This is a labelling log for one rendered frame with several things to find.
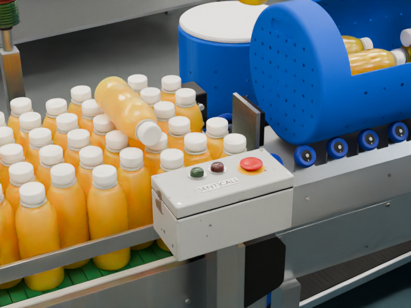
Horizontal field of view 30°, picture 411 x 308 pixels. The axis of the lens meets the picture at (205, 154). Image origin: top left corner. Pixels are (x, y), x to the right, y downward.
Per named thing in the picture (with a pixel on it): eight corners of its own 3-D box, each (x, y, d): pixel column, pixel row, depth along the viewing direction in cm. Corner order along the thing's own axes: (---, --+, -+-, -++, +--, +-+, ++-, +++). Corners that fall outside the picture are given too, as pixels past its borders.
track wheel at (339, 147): (345, 133, 153) (340, 135, 155) (326, 138, 151) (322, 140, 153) (352, 155, 153) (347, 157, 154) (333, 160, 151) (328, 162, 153)
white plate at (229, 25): (283, 42, 181) (282, 47, 182) (292, 3, 205) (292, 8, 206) (169, 35, 186) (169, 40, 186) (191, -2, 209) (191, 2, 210)
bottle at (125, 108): (86, 98, 139) (122, 139, 127) (107, 68, 138) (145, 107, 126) (113, 114, 143) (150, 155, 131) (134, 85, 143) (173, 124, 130)
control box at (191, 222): (292, 228, 123) (295, 173, 118) (178, 263, 116) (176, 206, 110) (261, 197, 131) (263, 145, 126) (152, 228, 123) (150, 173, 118)
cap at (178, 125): (191, 124, 140) (191, 116, 139) (188, 135, 137) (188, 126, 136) (170, 123, 141) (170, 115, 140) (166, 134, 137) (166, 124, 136)
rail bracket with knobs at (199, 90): (211, 137, 170) (211, 95, 165) (181, 144, 167) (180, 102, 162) (192, 118, 178) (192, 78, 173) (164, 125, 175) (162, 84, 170)
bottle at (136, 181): (162, 241, 137) (159, 161, 129) (133, 256, 133) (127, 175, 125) (140, 225, 141) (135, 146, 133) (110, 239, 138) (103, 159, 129)
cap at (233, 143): (218, 146, 133) (218, 137, 132) (235, 139, 135) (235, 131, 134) (233, 155, 131) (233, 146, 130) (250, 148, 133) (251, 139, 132)
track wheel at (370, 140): (377, 125, 156) (371, 128, 158) (358, 130, 154) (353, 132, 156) (383, 146, 155) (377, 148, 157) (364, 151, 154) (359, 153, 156)
